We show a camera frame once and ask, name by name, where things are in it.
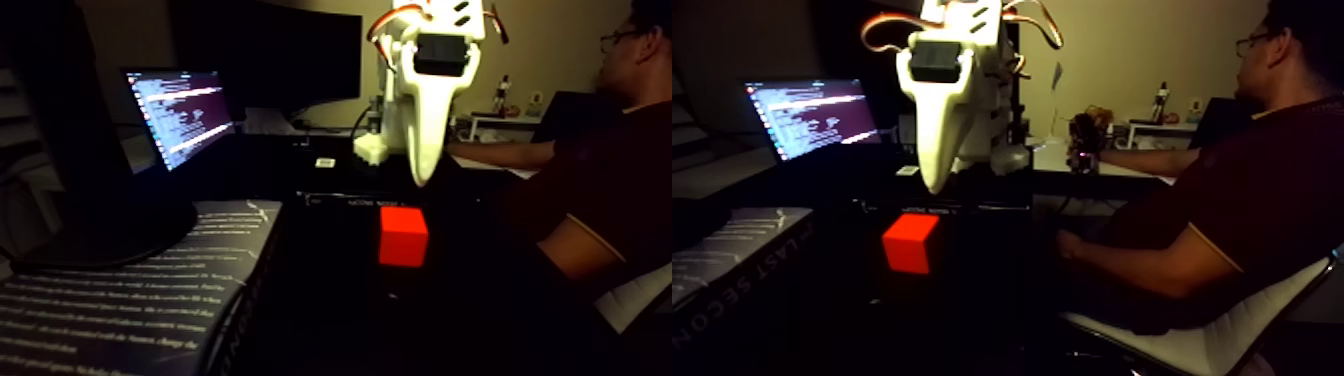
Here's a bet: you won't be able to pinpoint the red cube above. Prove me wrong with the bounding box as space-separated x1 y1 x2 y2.
378 205 430 269

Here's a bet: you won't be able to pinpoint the white side table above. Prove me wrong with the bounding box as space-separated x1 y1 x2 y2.
1123 118 1201 148

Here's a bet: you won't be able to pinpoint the person's left hand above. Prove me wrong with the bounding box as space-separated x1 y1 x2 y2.
1055 228 1085 264

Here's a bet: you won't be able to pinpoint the black stand with round base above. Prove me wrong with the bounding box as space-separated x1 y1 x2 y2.
0 0 201 277

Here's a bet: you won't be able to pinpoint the dark leader arm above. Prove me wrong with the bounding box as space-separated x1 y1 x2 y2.
1065 102 1117 176

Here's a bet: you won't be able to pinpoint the orange servo cable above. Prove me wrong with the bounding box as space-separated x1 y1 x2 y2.
485 5 511 46
367 3 424 49

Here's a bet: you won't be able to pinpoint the laptop with lit screen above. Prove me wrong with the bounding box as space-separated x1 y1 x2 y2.
122 68 241 175

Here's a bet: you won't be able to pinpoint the white chair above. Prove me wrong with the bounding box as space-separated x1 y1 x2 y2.
1060 246 1340 376

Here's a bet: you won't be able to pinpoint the black book with white text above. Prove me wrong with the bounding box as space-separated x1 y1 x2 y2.
0 199 285 376

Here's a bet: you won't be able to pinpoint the person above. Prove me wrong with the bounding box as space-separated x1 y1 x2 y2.
1113 0 1344 337

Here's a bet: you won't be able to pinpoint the black box with white lettering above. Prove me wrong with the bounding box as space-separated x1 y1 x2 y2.
297 189 495 211

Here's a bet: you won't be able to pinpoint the black computer monitor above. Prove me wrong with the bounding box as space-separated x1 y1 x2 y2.
168 0 364 119

